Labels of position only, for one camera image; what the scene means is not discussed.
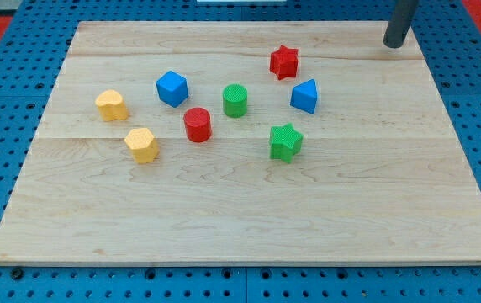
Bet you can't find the green cylinder block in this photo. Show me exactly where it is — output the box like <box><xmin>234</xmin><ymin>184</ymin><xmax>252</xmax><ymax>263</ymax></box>
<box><xmin>222</xmin><ymin>83</ymin><xmax>248</xmax><ymax>118</ymax></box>

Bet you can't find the yellow hexagon block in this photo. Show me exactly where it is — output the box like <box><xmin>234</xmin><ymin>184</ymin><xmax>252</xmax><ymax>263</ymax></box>
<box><xmin>124</xmin><ymin>128</ymin><xmax>160</xmax><ymax>164</ymax></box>

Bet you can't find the blue triangle block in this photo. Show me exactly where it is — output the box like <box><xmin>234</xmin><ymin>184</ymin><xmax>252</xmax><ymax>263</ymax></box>
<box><xmin>290</xmin><ymin>79</ymin><xmax>318</xmax><ymax>114</ymax></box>

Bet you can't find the yellow heart block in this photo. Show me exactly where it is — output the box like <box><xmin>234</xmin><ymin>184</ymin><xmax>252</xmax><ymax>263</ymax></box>
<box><xmin>95</xmin><ymin>89</ymin><xmax>130</xmax><ymax>121</ymax></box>

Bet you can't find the red star block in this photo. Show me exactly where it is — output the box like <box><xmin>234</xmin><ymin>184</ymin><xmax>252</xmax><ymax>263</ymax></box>
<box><xmin>269</xmin><ymin>45</ymin><xmax>299</xmax><ymax>80</ymax></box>

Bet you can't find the wooden board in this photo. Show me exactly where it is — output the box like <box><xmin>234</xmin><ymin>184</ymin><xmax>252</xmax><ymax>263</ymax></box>
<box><xmin>0</xmin><ymin>21</ymin><xmax>481</xmax><ymax>267</ymax></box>

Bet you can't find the blue cube block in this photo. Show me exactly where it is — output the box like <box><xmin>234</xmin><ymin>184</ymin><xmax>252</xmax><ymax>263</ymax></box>
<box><xmin>156</xmin><ymin>71</ymin><xmax>189</xmax><ymax>108</ymax></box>

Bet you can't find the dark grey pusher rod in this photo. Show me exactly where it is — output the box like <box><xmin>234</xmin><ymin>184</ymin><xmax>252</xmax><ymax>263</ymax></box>
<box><xmin>383</xmin><ymin>0</ymin><xmax>419</xmax><ymax>49</ymax></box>

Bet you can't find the red cylinder block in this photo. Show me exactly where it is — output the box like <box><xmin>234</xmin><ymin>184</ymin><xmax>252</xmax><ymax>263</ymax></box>
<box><xmin>183</xmin><ymin>107</ymin><xmax>212</xmax><ymax>143</ymax></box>

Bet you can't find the green star block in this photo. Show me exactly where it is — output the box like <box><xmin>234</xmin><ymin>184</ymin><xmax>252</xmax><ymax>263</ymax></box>
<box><xmin>269</xmin><ymin>123</ymin><xmax>304</xmax><ymax>163</ymax></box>

